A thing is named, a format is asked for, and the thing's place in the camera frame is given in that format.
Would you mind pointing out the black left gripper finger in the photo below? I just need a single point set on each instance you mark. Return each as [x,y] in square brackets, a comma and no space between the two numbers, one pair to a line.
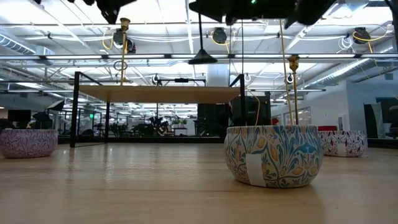
[112,9]

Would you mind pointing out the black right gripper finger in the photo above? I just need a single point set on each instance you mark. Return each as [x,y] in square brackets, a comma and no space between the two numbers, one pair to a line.
[205,6]

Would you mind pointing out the tall gold candlestick holder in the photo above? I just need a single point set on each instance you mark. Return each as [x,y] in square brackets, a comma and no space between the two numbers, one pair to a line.
[125,23]
[293,62]

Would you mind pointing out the black candlestick holder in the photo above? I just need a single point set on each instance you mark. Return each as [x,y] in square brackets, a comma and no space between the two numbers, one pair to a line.
[202,59]

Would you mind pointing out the blue yellow floral candle tin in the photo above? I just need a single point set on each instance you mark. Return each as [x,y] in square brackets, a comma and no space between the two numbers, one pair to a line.
[280,155]

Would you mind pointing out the purple floral candle tin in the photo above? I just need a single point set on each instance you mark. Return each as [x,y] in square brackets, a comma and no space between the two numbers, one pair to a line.
[28,143]

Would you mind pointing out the white purple leaf candle tin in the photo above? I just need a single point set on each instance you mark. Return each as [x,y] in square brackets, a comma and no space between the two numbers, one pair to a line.
[349,143]

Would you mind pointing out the black equipment box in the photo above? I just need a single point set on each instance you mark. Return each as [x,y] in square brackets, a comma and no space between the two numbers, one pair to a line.
[248,110]

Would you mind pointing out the black studio lamp shade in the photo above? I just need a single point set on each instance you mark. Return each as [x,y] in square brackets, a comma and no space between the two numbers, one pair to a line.
[56,105]

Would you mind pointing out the small green background plant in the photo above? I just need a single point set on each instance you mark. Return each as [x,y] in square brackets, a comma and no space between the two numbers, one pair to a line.
[178,122]

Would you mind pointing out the black background monitor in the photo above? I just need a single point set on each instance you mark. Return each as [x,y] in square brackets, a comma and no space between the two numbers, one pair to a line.
[18,116]

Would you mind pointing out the red lid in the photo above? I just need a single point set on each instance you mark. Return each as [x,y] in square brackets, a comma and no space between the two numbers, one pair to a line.
[327,128]

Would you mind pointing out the wooden table with black frame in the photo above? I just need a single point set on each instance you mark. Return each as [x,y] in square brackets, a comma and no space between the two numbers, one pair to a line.
[155,95]

